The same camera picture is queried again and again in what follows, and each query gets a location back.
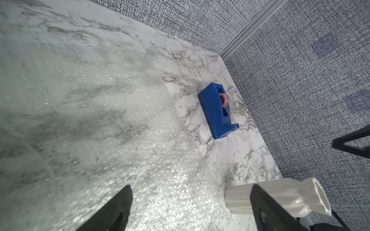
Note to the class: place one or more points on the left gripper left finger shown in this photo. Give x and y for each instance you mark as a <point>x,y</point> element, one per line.
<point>114,215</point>

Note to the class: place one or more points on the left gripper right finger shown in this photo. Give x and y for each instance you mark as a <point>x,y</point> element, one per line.
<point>269,215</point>

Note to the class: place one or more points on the white ribbed ceramic vase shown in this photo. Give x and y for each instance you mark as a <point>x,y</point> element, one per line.
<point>297,198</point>

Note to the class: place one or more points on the clear bubble wrap sheet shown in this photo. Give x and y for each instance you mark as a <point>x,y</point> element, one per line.
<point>80,122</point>

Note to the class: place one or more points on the blue tape dispenser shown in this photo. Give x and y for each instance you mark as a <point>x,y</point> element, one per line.
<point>216,107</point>

